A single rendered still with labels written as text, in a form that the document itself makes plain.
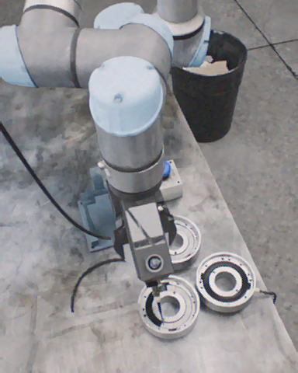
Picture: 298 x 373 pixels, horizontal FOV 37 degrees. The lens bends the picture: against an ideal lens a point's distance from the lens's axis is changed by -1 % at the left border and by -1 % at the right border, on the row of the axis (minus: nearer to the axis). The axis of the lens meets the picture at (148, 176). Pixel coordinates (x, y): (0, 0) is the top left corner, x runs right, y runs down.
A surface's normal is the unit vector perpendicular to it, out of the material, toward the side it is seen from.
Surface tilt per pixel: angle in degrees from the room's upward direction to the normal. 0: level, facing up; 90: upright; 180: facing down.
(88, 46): 30
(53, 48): 37
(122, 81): 0
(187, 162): 0
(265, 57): 0
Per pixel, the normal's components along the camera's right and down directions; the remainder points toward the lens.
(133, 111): 0.28, 0.71
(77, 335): -0.05, -0.64
